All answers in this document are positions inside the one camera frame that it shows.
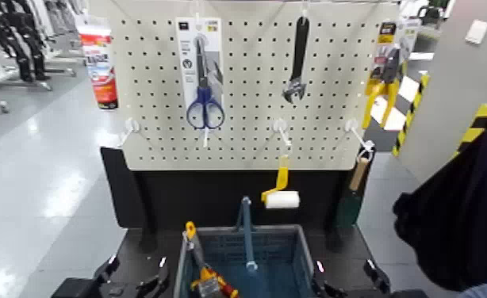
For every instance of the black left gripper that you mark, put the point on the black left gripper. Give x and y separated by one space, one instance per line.
77 289

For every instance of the white wall switch plate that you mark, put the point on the white wall switch plate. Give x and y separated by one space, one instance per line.
477 31

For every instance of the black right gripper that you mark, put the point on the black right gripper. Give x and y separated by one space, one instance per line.
410 294

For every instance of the white perforated pegboard panel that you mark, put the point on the white perforated pegboard panel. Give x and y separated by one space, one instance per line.
252 83

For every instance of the black adjustable wrench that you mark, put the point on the black adjustable wrench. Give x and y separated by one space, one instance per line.
299 50

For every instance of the black background device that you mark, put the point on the black background device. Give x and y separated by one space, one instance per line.
431 14

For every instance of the red yellow screwdriver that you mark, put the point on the red yellow screwdriver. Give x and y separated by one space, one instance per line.
227 290

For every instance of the red white product package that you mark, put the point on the red white product package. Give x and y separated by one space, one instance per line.
102 83

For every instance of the blue scissors on package card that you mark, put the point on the blue scissors on package card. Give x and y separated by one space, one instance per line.
189 41

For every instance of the blue plastic crate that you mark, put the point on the blue plastic crate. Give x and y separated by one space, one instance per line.
268 249

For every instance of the yellow red tool in basket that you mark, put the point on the yellow red tool in basket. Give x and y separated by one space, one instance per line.
197 249

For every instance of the white pegboard hook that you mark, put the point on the white pegboard hook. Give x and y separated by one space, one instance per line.
131 125
304 10
205 137
358 134
282 129

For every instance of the black humanoid robot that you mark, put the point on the black humanoid robot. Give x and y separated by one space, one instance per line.
18 37

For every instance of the yellow black hazard corner guard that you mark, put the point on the yellow black hazard corner guard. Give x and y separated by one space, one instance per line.
483 120
410 114

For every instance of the dark navy clothed person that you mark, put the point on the dark navy clothed person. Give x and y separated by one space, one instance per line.
460 216

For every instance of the black pegboard stand panel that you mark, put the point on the black pegboard stand panel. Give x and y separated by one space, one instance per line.
210 195

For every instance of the yellow paint roller white sleeve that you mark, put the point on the yellow paint roller white sleeve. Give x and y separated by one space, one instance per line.
283 200

